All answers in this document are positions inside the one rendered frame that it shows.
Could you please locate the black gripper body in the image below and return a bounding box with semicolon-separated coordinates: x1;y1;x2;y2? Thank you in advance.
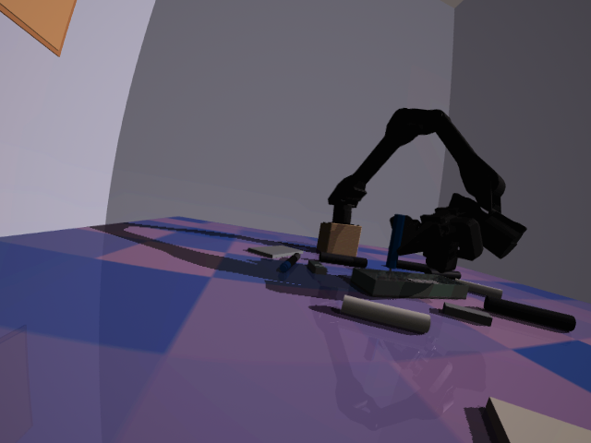
405;206;484;261

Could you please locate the white cylinder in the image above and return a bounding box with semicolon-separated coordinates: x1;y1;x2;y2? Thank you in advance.
455;279;503;299
341;295;430;333

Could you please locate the black keyboard with letter keys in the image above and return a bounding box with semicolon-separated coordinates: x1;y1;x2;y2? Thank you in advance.
350;268;469;300

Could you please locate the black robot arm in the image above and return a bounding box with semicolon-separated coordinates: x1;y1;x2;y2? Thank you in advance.
328;108;527;273

